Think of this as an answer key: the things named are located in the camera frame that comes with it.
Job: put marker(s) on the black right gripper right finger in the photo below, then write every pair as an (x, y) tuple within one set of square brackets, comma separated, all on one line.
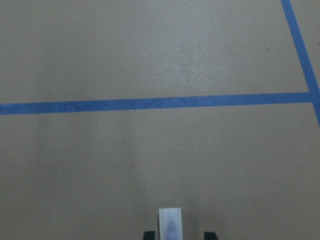
[(209, 235)]

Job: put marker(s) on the purple marker pen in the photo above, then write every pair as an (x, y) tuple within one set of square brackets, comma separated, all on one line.
[(170, 223)]

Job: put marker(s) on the brown paper table mat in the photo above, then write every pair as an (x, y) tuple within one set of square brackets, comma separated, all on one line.
[(113, 109)]

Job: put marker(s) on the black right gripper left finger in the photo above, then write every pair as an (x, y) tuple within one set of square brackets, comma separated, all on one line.
[(149, 235)]

